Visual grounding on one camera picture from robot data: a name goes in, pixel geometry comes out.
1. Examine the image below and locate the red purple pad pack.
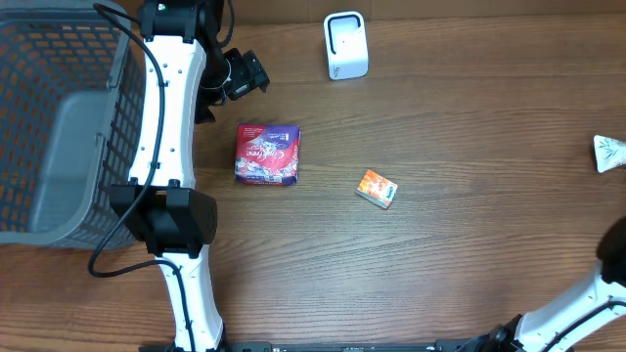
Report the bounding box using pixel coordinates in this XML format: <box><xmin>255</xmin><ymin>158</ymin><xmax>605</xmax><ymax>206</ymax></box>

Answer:
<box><xmin>235</xmin><ymin>124</ymin><xmax>300</xmax><ymax>186</ymax></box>

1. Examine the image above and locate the orange tissue pack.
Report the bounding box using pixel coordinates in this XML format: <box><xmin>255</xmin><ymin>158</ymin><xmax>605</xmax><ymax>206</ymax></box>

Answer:
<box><xmin>356</xmin><ymin>169</ymin><xmax>398</xmax><ymax>209</ymax></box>

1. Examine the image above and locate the white Pantene tube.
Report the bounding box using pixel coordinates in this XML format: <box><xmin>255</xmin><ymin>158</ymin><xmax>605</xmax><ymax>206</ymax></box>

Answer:
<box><xmin>593</xmin><ymin>135</ymin><xmax>626</xmax><ymax>173</ymax></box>

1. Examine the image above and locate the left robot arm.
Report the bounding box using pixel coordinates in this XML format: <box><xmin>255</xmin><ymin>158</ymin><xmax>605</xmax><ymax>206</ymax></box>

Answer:
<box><xmin>110</xmin><ymin>1</ymin><xmax>270</xmax><ymax>351</ymax></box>

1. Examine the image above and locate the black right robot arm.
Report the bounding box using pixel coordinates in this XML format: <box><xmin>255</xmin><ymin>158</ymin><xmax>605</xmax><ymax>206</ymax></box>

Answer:
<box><xmin>467</xmin><ymin>218</ymin><xmax>625</xmax><ymax>352</ymax></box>

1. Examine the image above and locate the white barcode scanner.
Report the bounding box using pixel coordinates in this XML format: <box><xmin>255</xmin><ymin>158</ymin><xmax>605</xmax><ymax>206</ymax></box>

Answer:
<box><xmin>323</xmin><ymin>11</ymin><xmax>369</xmax><ymax>80</ymax></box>

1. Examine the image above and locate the dark grey plastic basket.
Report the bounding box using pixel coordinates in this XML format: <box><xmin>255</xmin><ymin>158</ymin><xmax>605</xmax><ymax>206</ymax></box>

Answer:
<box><xmin>1</xmin><ymin>1</ymin><xmax>145</xmax><ymax>248</ymax></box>

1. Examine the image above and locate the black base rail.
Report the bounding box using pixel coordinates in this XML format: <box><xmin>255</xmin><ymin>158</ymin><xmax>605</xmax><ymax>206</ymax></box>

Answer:
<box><xmin>139</xmin><ymin>336</ymin><xmax>576</xmax><ymax>352</ymax></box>

